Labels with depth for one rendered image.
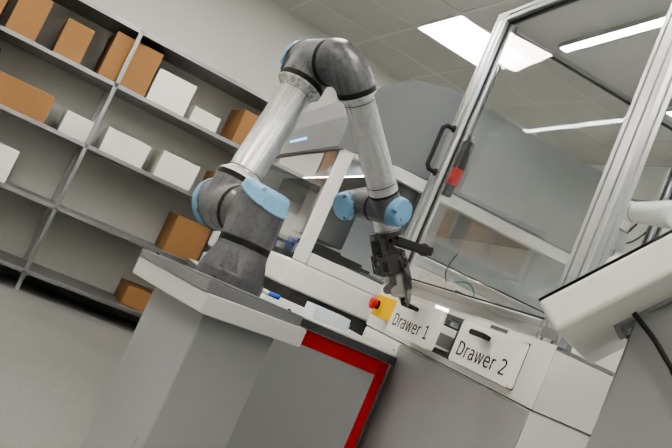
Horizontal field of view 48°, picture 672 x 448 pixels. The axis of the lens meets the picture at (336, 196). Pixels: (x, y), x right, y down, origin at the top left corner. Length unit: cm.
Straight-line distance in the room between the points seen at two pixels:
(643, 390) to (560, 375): 53
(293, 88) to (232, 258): 46
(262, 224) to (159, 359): 34
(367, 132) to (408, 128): 118
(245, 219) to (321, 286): 131
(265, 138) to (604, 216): 78
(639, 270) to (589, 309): 8
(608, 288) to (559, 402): 72
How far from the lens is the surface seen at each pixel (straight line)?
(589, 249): 177
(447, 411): 199
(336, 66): 178
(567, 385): 176
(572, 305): 107
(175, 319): 159
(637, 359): 123
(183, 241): 577
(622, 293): 106
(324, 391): 223
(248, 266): 160
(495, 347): 187
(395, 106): 298
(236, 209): 163
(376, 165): 184
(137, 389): 163
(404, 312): 222
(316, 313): 231
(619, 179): 179
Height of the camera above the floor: 86
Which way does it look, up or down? 7 degrees up
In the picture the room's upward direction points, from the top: 24 degrees clockwise
